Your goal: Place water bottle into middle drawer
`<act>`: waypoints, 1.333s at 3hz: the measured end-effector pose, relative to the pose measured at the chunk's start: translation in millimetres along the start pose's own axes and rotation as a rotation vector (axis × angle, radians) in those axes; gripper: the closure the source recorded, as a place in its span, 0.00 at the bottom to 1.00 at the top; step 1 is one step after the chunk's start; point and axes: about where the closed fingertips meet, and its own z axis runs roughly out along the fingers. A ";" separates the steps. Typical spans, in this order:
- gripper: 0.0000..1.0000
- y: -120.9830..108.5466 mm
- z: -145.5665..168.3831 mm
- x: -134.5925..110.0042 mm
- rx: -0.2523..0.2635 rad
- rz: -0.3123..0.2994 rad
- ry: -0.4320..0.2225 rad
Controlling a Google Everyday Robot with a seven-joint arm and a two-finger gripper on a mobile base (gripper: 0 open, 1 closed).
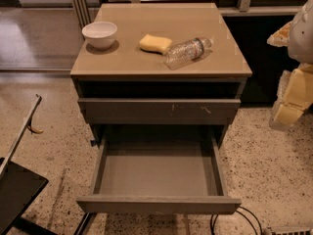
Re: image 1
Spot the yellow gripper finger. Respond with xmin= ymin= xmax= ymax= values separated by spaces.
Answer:
xmin=273 ymin=64 xmax=313 ymax=126
xmin=267 ymin=22 xmax=291 ymax=47

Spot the clear plastic water bottle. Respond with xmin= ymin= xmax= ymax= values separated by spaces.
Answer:
xmin=164 ymin=37 xmax=213 ymax=70

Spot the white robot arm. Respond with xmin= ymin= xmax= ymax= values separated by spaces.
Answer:
xmin=267 ymin=0 xmax=313 ymax=130

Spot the grey drawer cabinet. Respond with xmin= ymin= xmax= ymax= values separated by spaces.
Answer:
xmin=70 ymin=3 xmax=251 ymax=139

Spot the open grey middle drawer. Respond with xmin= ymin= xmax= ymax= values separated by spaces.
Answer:
xmin=77 ymin=137 xmax=241 ymax=214

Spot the closed grey upper drawer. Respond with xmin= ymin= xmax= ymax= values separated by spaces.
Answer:
xmin=78 ymin=98 xmax=241 ymax=125

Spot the yellow sponge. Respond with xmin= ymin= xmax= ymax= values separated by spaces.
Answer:
xmin=139 ymin=34 xmax=172 ymax=55

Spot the white floor vent strip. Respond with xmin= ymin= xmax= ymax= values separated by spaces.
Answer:
xmin=262 ymin=226 xmax=313 ymax=235

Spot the white ceramic bowl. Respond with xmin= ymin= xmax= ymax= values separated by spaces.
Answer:
xmin=82 ymin=22 xmax=117 ymax=50

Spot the grey metal bar with hook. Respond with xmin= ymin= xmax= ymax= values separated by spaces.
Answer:
xmin=0 ymin=95 xmax=42 ymax=179

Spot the black tilted panel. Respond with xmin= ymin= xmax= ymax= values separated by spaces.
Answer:
xmin=0 ymin=162 xmax=54 ymax=235

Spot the black cable on floor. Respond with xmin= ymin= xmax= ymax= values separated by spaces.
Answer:
xmin=209 ymin=206 xmax=264 ymax=235

